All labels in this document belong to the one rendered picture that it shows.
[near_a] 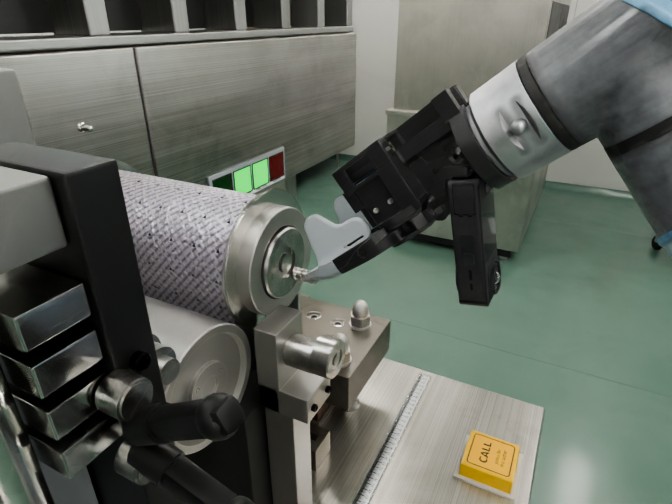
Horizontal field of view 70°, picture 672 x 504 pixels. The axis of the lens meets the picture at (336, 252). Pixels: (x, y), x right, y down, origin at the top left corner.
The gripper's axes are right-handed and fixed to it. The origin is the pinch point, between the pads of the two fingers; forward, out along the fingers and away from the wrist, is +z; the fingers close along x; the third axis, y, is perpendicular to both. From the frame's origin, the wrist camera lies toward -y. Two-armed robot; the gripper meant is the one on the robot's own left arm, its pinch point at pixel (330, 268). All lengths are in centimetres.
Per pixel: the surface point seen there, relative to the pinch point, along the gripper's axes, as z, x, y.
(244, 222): 1.3, 5.0, 8.5
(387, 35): 128, -449, 114
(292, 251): 3.1, -0.3, 3.5
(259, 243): 1.2, 5.0, 6.1
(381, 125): 186, -449, 48
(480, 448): 8.6, -15.0, -35.2
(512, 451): 5.4, -16.5, -37.9
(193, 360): 6.9, 14.2, 1.0
